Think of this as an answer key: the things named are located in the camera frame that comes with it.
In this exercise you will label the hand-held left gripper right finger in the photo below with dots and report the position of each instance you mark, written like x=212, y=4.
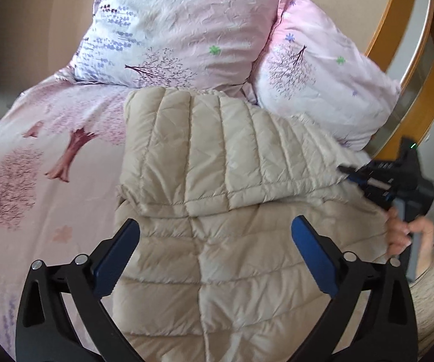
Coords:
x=315, y=258

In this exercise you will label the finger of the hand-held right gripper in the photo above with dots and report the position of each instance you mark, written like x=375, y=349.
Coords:
x=351, y=169
x=368, y=184

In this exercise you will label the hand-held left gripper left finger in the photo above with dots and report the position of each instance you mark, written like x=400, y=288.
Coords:
x=116, y=258

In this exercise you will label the beige quilted down jacket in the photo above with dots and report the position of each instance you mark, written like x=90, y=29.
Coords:
x=239, y=203

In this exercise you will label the person's right hand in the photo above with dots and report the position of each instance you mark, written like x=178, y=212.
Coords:
x=400, y=233

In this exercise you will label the small floral pink pillow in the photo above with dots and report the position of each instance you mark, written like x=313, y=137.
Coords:
x=315, y=71

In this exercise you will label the wooden headboard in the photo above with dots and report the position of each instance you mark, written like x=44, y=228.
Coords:
x=424, y=71

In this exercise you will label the pink tree print bed sheet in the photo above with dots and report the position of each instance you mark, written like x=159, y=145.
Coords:
x=32, y=181

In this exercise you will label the large floral pink pillow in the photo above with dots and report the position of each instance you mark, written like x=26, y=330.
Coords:
x=179, y=26

